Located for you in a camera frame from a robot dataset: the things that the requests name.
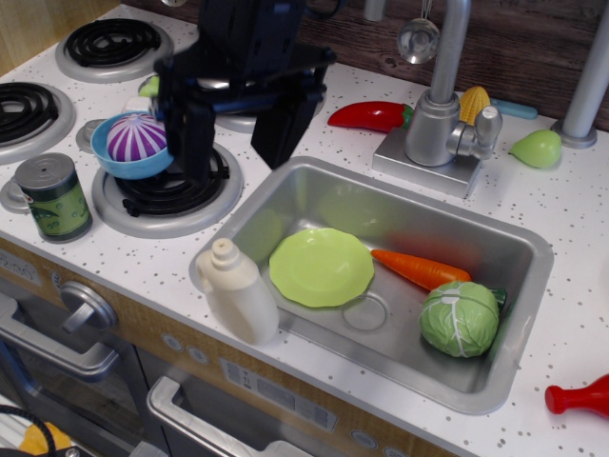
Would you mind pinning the back left stove burner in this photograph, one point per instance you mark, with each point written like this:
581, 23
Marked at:
112, 51

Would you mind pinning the front left stove burner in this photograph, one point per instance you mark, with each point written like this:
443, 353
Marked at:
34, 118

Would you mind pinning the red toy bottle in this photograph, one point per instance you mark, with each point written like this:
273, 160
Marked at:
593, 398

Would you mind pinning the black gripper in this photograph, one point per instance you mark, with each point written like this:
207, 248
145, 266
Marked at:
246, 58

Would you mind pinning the yellow toy corn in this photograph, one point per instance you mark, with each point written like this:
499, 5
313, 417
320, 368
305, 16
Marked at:
473, 101

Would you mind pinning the front right stove burner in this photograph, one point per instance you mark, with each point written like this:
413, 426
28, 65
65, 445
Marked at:
166, 206

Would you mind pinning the silver dishwasher handle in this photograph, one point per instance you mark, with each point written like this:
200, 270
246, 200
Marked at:
160, 403

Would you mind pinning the silver oven knob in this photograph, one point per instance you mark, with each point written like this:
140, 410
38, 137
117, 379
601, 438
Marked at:
86, 307

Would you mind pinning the green toy pear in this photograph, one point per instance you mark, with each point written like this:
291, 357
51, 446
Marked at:
540, 149

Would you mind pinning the grey support post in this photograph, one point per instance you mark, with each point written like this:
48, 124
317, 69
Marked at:
576, 129

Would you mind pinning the red toy chili pepper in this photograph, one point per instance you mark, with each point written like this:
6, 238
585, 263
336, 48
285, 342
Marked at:
380, 116

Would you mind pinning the purple striped onion ball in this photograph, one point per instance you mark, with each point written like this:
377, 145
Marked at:
135, 137

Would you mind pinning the small green toy vegetable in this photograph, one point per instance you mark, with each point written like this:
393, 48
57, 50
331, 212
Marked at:
150, 87

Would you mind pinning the cream detergent bottle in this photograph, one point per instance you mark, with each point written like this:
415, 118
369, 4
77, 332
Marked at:
236, 293

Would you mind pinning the white toy sponge block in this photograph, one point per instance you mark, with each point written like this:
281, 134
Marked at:
140, 104

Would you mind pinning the silver sink basin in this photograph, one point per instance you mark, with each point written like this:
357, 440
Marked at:
379, 329

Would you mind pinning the light green plate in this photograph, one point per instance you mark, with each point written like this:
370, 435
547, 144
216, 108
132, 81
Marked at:
321, 267

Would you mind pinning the yellow black object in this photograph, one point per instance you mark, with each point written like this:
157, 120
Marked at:
40, 438

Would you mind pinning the green toy cabbage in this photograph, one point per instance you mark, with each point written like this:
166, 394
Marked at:
460, 319

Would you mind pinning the silver toy faucet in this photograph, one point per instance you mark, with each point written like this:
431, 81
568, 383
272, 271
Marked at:
438, 150

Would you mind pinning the green label tin can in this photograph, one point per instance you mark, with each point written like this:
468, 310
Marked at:
56, 201

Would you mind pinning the blue bowl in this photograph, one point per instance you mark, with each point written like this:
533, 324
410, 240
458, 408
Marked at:
126, 170

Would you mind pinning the orange toy carrot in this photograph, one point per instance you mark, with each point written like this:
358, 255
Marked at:
420, 271

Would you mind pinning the silver oven door handle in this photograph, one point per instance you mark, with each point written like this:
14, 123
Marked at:
93, 365

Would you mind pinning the hanging silver ladle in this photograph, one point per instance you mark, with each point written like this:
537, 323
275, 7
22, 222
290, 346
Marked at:
418, 40

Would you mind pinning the light blue toy utensil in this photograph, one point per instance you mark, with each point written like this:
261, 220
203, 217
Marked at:
514, 109

